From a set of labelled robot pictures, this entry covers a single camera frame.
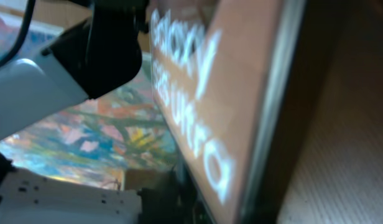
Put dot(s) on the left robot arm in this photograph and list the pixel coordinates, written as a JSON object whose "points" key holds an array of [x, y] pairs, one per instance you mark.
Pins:
{"points": [[86, 62]]}

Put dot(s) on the colourful patterned floor mat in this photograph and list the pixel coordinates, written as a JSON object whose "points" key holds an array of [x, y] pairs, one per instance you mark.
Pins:
{"points": [[77, 105]]}

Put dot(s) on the brown cardboard panel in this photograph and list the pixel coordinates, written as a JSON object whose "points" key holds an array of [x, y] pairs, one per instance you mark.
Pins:
{"points": [[54, 14]]}

